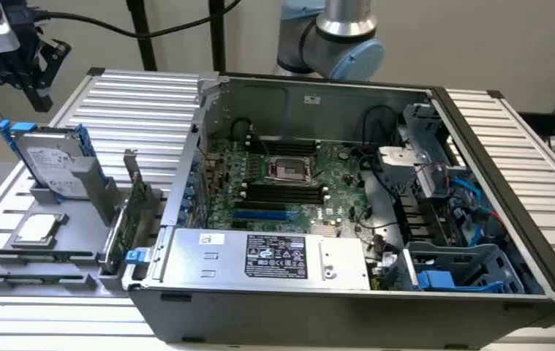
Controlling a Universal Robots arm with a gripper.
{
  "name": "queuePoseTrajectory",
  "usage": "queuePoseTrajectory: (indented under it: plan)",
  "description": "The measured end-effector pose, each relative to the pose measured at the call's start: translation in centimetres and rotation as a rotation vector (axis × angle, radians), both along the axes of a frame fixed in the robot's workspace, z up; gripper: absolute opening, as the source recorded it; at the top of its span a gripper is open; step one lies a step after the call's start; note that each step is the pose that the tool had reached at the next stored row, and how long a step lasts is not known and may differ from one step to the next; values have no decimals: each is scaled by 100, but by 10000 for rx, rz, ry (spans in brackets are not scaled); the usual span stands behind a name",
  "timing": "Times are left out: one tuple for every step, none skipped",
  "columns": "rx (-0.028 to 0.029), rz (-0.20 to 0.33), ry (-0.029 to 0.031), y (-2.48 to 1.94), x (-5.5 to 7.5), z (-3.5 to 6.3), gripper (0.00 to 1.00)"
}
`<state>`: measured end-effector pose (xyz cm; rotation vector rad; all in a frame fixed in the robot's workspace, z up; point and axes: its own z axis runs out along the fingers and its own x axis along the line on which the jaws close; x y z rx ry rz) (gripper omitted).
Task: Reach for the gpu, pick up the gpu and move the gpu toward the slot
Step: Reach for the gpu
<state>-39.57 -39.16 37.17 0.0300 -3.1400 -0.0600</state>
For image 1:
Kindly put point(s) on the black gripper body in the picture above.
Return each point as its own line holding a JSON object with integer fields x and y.
{"x": 30, "y": 44}

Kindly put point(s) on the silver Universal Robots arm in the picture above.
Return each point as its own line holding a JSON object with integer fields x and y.
{"x": 341, "y": 33}

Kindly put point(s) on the green gpu card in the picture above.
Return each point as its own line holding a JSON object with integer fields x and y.
{"x": 131, "y": 219}

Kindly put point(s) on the black RAM slot bank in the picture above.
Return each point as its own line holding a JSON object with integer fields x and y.
{"x": 287, "y": 145}
{"x": 287, "y": 194}

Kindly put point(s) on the blue expansion slot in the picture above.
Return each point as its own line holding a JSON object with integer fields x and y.
{"x": 259, "y": 215}

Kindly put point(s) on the black stand pole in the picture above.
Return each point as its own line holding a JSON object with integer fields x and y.
{"x": 144, "y": 36}
{"x": 218, "y": 36}

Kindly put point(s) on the hard disk with blue carrier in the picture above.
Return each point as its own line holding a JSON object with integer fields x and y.
{"x": 46, "y": 164}

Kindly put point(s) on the silver CPU chip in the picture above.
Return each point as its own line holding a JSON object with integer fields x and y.
{"x": 38, "y": 228}

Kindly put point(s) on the grey parts rack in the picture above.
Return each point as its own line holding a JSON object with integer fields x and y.
{"x": 82, "y": 234}

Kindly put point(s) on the blue case latch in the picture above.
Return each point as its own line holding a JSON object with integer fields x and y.
{"x": 135, "y": 257}

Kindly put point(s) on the CPU socket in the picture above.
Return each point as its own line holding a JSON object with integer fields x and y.
{"x": 288, "y": 170}

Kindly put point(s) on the silver power supply unit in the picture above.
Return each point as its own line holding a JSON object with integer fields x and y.
{"x": 238, "y": 261}

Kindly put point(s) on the green motherboard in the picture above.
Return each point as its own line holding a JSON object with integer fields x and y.
{"x": 341, "y": 183}

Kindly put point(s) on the silver chipset heatsink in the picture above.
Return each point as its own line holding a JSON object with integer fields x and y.
{"x": 331, "y": 229}

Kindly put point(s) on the metal drive cage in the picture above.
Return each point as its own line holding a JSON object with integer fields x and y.
{"x": 423, "y": 161}

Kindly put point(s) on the black open PC case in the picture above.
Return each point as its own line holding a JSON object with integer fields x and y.
{"x": 335, "y": 314}

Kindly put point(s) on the grey disk bay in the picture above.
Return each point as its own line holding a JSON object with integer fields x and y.
{"x": 462, "y": 261}

